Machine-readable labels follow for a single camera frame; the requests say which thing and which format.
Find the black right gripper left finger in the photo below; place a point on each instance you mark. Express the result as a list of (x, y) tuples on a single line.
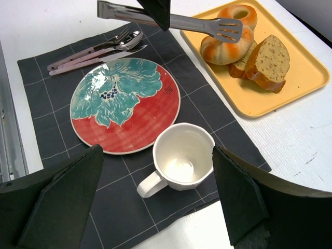
[(50, 208)]

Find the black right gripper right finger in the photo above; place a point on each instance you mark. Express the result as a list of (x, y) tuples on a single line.
[(262, 210)]

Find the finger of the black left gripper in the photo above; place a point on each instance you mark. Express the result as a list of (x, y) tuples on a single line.
[(159, 10)]

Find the orange striped round bread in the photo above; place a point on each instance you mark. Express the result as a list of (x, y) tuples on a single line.
[(219, 53)]

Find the metal serving tongs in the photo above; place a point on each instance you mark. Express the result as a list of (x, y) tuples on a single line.
[(226, 30)]

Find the front bread slice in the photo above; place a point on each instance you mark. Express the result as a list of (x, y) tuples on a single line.
[(237, 69)]

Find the bread slice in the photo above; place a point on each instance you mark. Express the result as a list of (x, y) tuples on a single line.
[(269, 64), (237, 69)]

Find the rear bread slice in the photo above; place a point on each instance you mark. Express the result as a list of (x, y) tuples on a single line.
[(269, 64)]

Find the dark checked placemat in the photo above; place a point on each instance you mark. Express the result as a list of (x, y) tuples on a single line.
[(119, 217)]

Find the white mug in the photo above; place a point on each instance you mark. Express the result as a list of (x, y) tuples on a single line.
[(182, 156)]

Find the red and teal plate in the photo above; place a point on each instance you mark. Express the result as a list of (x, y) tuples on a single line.
[(123, 105)]

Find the yellow tray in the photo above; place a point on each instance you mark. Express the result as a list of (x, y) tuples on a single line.
[(306, 74)]

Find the pink-handled spoon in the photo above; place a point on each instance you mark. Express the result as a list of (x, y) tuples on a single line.
[(128, 43)]

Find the aluminium frame rail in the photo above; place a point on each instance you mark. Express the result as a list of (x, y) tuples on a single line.
[(13, 161)]

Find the pink-handled knife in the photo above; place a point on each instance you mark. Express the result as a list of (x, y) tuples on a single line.
[(96, 60)]

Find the ring-shaped bagel bread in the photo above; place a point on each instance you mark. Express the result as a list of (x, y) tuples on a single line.
[(246, 14)]

